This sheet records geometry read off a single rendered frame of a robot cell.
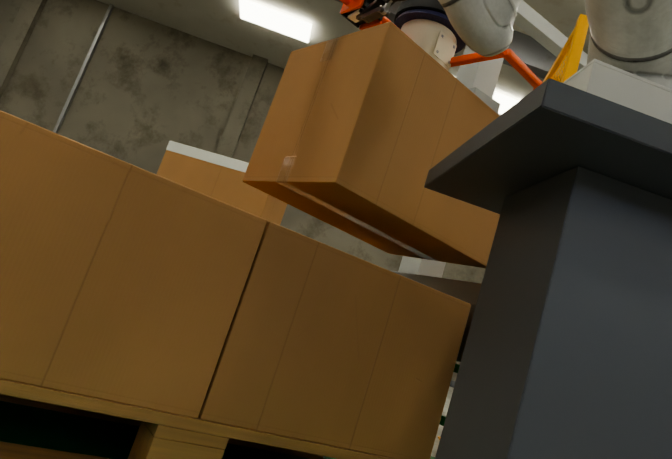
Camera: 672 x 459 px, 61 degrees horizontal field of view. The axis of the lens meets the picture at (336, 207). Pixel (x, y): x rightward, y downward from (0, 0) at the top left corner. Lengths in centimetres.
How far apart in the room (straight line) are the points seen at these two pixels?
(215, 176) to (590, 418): 234
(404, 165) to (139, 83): 1038
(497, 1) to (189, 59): 1046
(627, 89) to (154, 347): 88
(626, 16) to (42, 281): 99
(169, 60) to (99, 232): 1064
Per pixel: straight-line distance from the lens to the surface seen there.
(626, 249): 90
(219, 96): 1128
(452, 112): 148
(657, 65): 106
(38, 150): 106
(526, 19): 493
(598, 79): 90
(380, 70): 131
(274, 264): 116
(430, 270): 289
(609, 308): 88
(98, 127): 1143
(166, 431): 115
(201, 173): 295
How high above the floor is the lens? 39
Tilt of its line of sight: 11 degrees up
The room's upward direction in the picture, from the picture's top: 18 degrees clockwise
